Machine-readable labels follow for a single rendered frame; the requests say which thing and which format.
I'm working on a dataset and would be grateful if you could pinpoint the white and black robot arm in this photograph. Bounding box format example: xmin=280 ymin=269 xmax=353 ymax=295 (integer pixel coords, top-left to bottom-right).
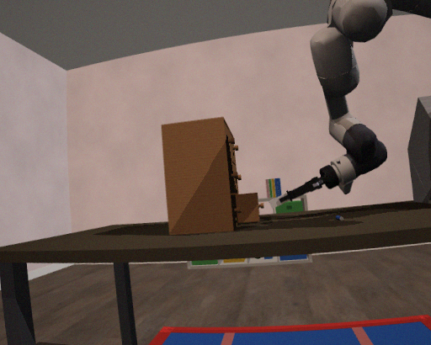
xmin=310 ymin=0 xmax=431 ymax=194

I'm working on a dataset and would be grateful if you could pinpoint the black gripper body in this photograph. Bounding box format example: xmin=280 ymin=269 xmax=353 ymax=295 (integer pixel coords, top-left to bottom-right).
xmin=316 ymin=165 xmax=339 ymax=189

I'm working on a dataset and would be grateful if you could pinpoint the brown wooden chest of drawers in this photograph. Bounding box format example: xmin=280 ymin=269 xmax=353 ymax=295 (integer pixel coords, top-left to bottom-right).
xmin=161 ymin=117 xmax=239 ymax=235

